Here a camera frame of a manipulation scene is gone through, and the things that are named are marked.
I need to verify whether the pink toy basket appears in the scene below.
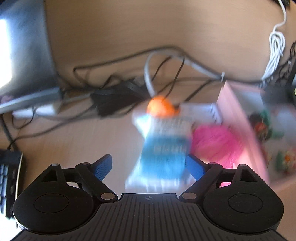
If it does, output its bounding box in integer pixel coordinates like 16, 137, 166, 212
190, 124, 244, 169

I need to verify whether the blue white mask packet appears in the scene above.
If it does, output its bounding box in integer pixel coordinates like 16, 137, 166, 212
125, 114, 195, 193

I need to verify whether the wind-up cola bottle toy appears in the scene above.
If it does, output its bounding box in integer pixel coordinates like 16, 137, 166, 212
248, 113, 264, 143

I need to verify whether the pink cartoon figure toy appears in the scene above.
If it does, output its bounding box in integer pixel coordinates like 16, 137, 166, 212
275, 148, 295, 175

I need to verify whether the teal toy hand crank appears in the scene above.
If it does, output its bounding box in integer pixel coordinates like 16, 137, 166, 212
259, 110, 284, 142

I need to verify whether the black power adapter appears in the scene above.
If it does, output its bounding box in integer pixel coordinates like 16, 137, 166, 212
90, 80, 150, 117

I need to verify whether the pink cardboard box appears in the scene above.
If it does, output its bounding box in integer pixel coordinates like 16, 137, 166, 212
216, 81, 296, 193

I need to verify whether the white power strip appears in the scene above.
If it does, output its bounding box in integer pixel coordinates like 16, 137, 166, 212
12, 102, 62, 119

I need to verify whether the orange toy helmet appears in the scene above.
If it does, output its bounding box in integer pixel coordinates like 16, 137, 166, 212
146, 96, 180, 118

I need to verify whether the black mechanical keyboard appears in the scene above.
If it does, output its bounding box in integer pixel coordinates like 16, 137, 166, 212
0, 150, 23, 219

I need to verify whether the computer tower case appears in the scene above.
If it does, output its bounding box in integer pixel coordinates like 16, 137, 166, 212
287, 42, 296, 106

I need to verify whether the black curved monitor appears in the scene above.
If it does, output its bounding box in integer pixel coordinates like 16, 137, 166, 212
1, 1, 62, 113

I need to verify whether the grey thick cable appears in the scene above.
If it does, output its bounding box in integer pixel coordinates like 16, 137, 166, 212
143, 51, 226, 98

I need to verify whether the white coiled cable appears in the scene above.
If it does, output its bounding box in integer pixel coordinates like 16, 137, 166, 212
261, 0, 287, 82

